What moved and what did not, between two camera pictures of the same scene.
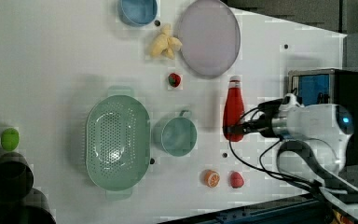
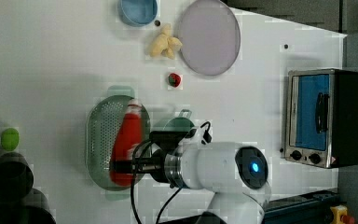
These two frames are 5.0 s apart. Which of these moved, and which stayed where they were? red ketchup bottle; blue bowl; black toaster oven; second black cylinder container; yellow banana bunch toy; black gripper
Moved: black gripper; red ketchup bottle
Stayed: black toaster oven; yellow banana bunch toy; second black cylinder container; blue bowl
